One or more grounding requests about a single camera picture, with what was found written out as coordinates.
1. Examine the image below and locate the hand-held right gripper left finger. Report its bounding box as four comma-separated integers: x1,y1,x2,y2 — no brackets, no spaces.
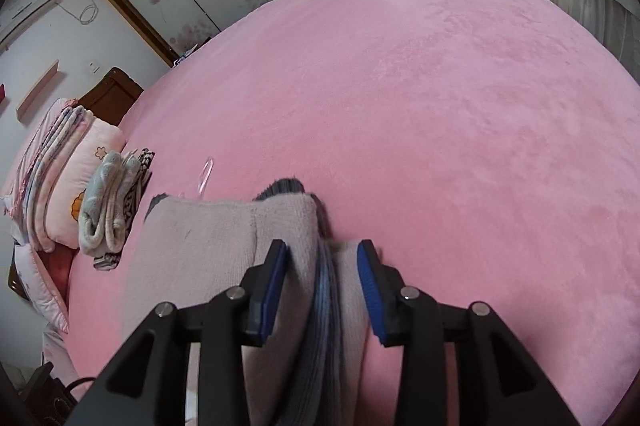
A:
65,238,289,426

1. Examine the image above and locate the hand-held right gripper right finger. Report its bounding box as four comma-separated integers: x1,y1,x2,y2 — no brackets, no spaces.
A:
356,239,584,426

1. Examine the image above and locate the colour-block knit sweater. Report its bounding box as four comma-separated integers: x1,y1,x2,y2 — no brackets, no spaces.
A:
122,177,385,426

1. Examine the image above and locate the striped folded garment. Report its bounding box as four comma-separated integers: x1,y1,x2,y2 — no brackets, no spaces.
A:
92,148,156,271

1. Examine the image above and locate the pink bed blanket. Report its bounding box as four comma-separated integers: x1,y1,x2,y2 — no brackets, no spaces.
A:
42,0,640,426

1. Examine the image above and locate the folded fluffy grey-white sweater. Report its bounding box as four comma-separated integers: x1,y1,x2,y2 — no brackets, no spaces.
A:
77,151,144,257

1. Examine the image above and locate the pink cartoon pillow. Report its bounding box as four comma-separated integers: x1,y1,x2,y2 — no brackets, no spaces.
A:
46,118,126,249

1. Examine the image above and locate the pink padded quilt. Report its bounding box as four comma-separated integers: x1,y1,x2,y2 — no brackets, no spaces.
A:
9,240,77,333

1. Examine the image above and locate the wooden headboard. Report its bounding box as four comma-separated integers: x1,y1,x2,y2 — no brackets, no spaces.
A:
77,66,145,127

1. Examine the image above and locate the folded pink quilt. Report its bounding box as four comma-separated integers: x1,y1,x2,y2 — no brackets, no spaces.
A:
0,98,97,253

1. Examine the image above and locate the white air conditioner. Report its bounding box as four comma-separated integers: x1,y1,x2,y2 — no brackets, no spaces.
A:
0,0,64,49

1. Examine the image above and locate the wooden wall shelf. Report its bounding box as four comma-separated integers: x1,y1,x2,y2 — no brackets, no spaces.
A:
15,59,60,123

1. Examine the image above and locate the white coiled power cord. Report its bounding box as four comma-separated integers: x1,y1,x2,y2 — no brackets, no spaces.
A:
57,0,99,26

